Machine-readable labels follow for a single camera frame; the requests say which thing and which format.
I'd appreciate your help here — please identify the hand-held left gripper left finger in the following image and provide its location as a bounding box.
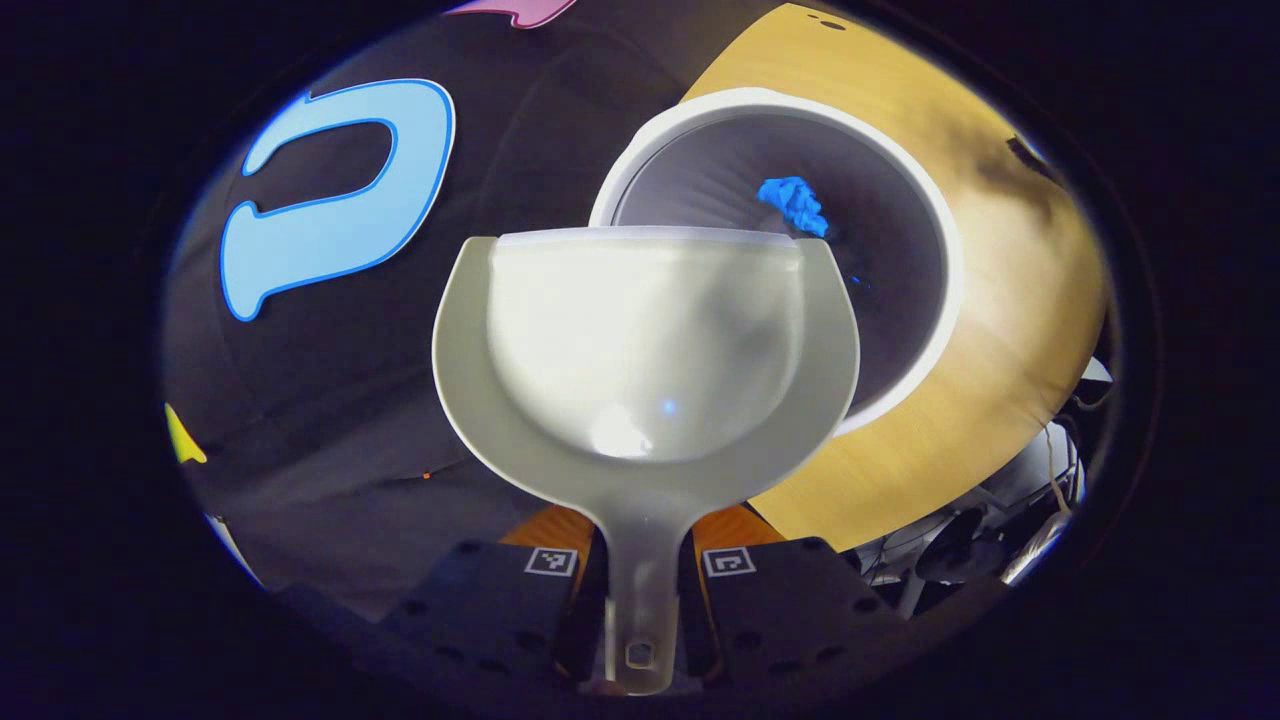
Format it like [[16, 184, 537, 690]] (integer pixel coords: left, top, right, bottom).
[[385, 505, 607, 691]]

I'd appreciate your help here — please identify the blue paper scrap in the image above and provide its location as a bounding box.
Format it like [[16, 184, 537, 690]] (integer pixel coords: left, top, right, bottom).
[[757, 176, 831, 239]]

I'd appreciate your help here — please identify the white plastic dustpan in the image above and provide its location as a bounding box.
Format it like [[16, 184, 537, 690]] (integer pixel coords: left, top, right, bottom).
[[432, 226, 861, 696]]

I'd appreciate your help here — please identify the white plastic garbage bin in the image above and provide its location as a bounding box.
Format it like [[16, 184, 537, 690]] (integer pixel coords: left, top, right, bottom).
[[588, 87, 966, 438]]

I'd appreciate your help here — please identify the metal chair base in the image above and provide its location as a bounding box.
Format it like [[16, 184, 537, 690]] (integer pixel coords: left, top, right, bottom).
[[865, 420, 1086, 606]]

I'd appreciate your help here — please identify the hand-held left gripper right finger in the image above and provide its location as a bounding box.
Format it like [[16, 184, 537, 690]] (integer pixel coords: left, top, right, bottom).
[[680, 505, 901, 683]]

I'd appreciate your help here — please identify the wooden desktop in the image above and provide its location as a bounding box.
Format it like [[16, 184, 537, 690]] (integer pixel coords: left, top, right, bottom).
[[680, 3, 1109, 553]]

